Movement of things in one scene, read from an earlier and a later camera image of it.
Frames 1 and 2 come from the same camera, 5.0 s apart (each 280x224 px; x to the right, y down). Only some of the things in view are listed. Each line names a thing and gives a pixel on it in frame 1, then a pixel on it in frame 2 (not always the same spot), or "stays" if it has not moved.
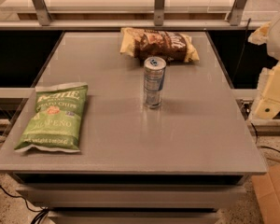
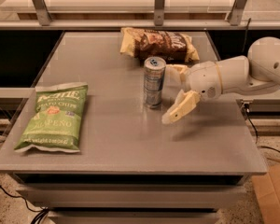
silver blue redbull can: (153, 77) stays
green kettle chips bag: (55, 123) stays
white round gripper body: (279, 41) → (203, 78)
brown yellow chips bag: (147, 44) stays
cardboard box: (272, 189) stays
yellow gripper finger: (273, 91) → (185, 104)
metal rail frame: (234, 22) stays
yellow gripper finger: (260, 35) → (177, 75)
